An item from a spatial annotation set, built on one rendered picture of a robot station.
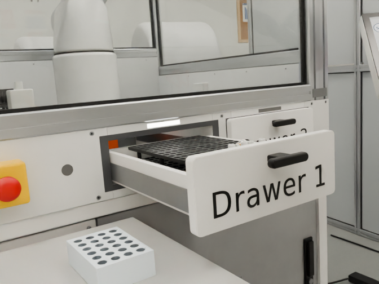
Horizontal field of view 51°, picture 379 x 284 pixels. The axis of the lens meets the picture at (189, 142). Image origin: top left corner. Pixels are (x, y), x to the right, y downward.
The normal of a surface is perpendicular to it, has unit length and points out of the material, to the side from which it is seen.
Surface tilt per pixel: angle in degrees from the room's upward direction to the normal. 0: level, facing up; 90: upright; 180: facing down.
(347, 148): 90
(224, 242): 90
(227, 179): 90
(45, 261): 0
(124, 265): 90
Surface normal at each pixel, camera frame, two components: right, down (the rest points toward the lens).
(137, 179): -0.83, 0.15
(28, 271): -0.07, -0.98
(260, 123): 0.55, 0.10
